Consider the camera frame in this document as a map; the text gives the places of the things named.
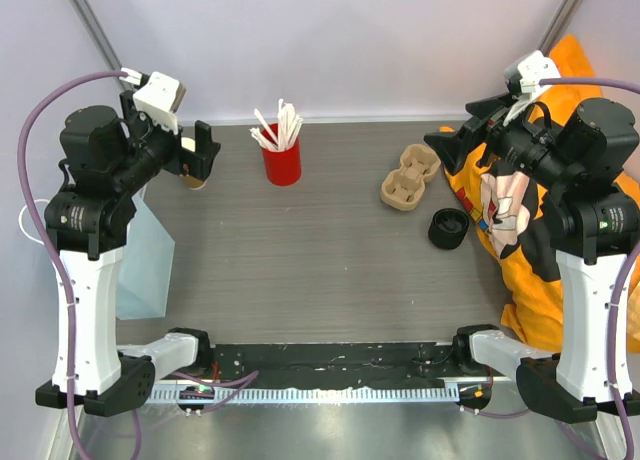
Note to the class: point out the orange cartoon pillow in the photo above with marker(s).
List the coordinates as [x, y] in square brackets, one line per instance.
[505, 207]

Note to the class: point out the red plastic cup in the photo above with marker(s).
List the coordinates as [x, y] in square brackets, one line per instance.
[283, 168]

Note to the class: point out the light blue paper bag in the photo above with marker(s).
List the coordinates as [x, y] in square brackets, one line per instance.
[129, 283]

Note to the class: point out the aluminium frame post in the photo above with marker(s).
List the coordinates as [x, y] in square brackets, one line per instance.
[92, 25]
[559, 22]

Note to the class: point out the right aluminium frame post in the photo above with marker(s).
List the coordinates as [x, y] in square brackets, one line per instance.
[559, 22]

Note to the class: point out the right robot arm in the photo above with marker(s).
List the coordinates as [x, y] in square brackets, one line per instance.
[593, 226]

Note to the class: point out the brown pulp cup carrier stack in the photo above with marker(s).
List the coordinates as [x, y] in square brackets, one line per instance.
[404, 187]

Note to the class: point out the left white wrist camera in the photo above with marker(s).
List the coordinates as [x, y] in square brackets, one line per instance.
[159, 99]

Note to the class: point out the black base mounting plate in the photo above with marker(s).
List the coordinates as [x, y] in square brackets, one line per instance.
[339, 366]

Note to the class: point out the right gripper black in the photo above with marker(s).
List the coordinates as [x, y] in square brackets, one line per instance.
[455, 146]

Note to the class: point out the white slotted cable duct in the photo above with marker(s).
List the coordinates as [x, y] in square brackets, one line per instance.
[177, 393]

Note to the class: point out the brown paper coffee cup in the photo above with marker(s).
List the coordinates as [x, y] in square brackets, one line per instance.
[191, 182]

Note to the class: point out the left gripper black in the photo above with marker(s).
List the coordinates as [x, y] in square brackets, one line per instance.
[197, 164]

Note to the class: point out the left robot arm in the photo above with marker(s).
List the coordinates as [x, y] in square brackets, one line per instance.
[109, 157]

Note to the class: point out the left aluminium frame post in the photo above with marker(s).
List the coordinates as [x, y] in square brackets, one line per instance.
[92, 25]

